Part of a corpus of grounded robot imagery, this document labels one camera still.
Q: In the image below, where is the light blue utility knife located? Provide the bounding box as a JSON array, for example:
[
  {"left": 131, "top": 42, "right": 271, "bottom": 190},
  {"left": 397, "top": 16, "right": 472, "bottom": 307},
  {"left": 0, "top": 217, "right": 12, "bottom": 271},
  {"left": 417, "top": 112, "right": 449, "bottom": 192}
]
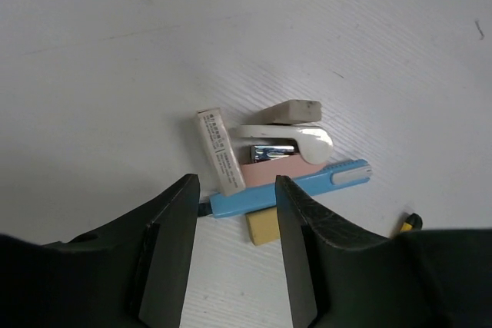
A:
[{"left": 198, "top": 158, "right": 374, "bottom": 220}]

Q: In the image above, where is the pink white stapler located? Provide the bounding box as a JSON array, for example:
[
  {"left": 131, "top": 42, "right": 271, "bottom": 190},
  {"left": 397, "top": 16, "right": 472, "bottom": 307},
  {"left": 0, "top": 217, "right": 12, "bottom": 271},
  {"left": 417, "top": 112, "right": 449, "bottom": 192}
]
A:
[{"left": 231, "top": 125, "right": 334, "bottom": 188}]

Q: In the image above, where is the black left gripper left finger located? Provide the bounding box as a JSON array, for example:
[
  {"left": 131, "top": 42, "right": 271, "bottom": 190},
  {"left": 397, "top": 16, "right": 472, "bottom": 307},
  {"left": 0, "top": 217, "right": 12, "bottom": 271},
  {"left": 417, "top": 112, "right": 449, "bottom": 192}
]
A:
[{"left": 1, "top": 174, "right": 200, "bottom": 327}]

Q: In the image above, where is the yellow eraser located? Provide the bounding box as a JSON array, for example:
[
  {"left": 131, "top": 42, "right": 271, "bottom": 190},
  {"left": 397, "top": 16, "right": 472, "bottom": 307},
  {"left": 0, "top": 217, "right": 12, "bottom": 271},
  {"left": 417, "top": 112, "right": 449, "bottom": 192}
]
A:
[{"left": 245, "top": 207, "right": 280, "bottom": 247}]

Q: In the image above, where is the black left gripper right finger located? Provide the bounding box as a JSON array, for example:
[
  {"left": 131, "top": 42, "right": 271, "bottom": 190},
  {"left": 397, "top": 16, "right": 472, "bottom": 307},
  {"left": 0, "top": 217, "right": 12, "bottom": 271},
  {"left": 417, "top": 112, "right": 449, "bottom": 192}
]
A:
[{"left": 275, "top": 176, "right": 491, "bottom": 327}]

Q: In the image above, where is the grey white eraser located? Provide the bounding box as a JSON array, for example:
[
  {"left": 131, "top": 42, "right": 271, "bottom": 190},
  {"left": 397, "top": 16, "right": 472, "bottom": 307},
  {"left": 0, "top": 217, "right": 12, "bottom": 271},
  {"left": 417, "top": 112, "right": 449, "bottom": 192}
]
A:
[{"left": 250, "top": 99, "right": 322, "bottom": 125}]

